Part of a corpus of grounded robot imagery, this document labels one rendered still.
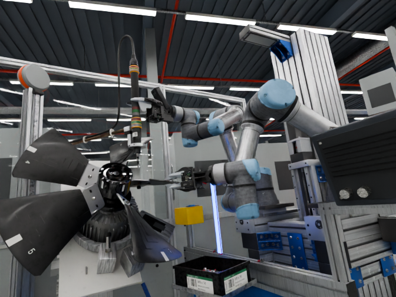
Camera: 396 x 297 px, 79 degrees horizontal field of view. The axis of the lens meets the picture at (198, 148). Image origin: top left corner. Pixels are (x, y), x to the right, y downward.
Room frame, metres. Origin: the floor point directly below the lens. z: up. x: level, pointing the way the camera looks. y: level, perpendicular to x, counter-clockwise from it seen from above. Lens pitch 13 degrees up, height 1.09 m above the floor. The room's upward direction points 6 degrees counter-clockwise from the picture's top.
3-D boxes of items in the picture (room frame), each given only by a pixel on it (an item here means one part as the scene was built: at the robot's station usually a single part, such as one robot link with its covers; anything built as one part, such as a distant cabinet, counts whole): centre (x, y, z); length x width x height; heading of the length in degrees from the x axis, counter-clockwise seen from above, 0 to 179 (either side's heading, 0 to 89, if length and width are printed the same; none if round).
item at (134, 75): (0.95, 0.25, 1.56); 0.03 x 0.03 x 0.21
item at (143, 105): (0.94, 0.22, 1.51); 0.09 x 0.03 x 0.06; 139
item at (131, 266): (0.94, 0.28, 0.91); 0.12 x 0.08 x 0.12; 31
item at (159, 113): (1.03, 0.16, 1.51); 0.12 x 0.08 x 0.09; 131
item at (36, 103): (1.23, 0.87, 1.48); 0.05 x 0.03 x 0.62; 156
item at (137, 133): (0.95, 0.25, 1.54); 0.04 x 0.04 x 0.46
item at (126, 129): (0.95, 0.26, 1.38); 0.09 x 0.07 x 0.10; 66
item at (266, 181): (1.50, -0.37, 1.20); 0.13 x 0.12 x 0.14; 55
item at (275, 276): (1.05, -0.11, 0.82); 0.90 x 0.04 x 0.08; 31
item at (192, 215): (1.39, 0.09, 1.02); 0.16 x 0.10 x 0.11; 31
